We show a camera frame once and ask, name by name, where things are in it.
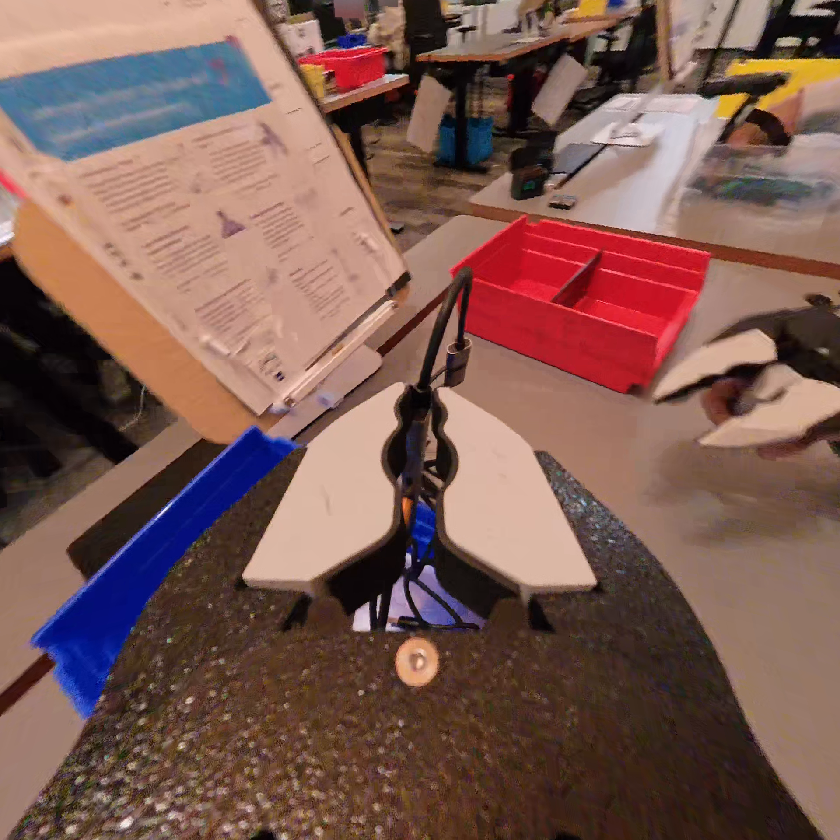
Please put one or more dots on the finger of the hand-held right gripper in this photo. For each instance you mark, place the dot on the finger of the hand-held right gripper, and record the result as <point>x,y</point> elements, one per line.
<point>781,410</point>
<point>722,358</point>

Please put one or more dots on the white paper sheet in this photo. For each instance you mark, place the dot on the white paper sheet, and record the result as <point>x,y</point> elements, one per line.
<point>558,88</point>
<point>430,111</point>

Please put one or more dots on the red divided parts bin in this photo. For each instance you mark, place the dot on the red divided parts bin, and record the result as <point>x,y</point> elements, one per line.
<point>558,341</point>

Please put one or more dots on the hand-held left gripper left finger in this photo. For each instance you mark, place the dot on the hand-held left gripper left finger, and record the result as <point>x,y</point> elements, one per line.
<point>315,499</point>

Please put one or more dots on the blue parts bin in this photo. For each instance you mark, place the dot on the blue parts bin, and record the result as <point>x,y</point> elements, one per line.
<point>131,577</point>

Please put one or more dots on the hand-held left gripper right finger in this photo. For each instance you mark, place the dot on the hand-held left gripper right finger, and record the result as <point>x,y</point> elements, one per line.
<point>512,499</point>

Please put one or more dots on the instruction sheet on stand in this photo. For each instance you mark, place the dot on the instruction sheet on stand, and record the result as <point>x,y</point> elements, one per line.
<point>98,328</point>

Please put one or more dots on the person's right hand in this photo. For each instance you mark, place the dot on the person's right hand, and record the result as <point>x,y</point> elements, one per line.
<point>722,401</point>

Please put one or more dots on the clear plastic storage box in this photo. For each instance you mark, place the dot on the clear plastic storage box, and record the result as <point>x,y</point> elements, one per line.
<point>754,174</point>

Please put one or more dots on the blue crate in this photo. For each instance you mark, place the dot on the blue crate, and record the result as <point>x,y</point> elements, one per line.
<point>463,141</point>

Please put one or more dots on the red storage bin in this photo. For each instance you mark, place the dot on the red storage bin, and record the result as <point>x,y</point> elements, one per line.
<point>348,69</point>

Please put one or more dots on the small black box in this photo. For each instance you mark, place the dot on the small black box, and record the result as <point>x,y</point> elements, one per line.
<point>528,184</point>

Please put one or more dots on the yellow storage bin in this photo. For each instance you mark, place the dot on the yellow storage bin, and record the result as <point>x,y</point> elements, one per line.
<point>313,80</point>
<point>807,75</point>

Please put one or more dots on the long office desk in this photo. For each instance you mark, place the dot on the long office desk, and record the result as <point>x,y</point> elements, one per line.
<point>367,88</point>
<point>512,43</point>

